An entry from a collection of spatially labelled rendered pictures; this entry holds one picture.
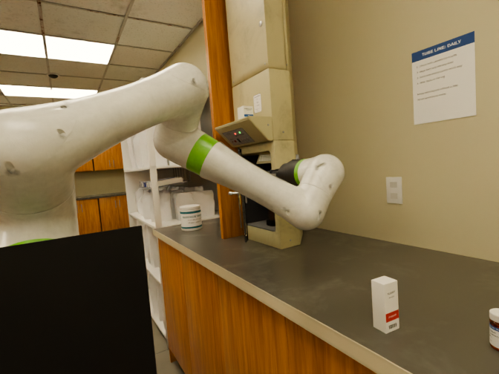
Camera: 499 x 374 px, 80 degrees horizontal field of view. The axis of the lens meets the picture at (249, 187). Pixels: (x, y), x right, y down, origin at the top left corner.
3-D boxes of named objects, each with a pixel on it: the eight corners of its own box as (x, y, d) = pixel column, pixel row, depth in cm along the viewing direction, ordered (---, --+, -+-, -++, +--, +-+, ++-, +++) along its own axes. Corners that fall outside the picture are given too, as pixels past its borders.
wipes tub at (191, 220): (197, 225, 199) (195, 203, 198) (205, 228, 188) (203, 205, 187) (178, 228, 192) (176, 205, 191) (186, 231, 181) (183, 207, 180)
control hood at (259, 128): (236, 147, 154) (235, 128, 153) (273, 140, 126) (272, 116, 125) (215, 148, 148) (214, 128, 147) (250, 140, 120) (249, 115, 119)
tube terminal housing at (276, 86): (281, 228, 170) (271, 90, 165) (323, 238, 142) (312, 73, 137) (243, 237, 157) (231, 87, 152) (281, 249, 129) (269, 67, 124)
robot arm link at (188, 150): (146, 118, 79) (172, 103, 89) (142, 155, 88) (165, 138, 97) (206, 150, 78) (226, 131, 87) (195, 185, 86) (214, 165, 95)
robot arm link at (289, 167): (295, 191, 93) (316, 188, 98) (292, 153, 92) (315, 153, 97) (283, 191, 98) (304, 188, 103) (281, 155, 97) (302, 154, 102)
